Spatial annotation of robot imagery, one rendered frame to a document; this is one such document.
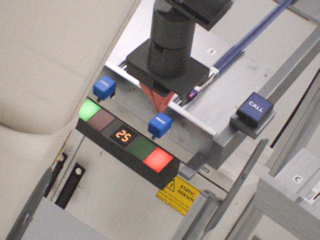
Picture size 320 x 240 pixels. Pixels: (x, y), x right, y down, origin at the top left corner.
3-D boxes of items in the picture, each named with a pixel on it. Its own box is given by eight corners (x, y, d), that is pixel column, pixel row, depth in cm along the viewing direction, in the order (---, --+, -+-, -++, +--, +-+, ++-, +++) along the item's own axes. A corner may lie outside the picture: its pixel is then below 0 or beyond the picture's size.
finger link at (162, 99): (150, 80, 101) (155, 37, 94) (188, 105, 99) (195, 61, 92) (121, 105, 98) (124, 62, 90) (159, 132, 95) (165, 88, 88)
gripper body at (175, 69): (152, 42, 95) (157, 5, 89) (210, 78, 92) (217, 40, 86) (123, 66, 92) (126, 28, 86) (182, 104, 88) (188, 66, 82)
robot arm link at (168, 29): (147, 7, 80) (190, 22, 79) (166, -22, 84) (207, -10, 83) (142, 46, 85) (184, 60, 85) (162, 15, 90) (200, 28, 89)
